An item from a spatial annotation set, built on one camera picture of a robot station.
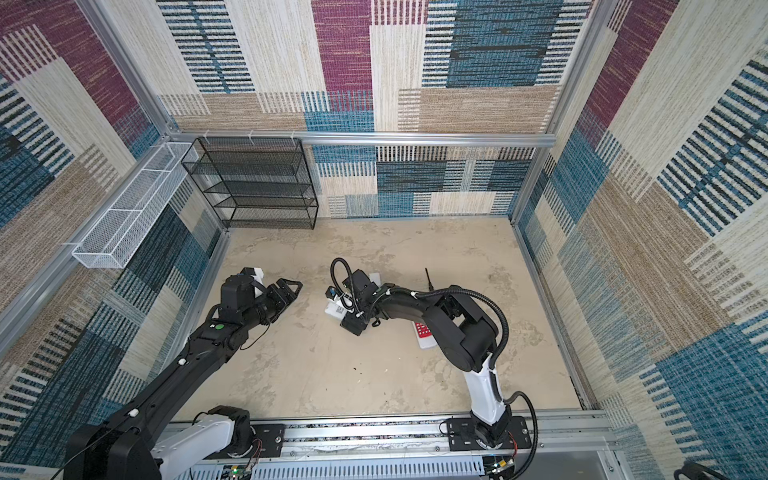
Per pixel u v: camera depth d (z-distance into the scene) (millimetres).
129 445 389
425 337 892
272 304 725
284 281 747
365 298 729
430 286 998
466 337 512
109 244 700
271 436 750
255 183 1112
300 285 810
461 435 734
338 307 940
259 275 772
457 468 776
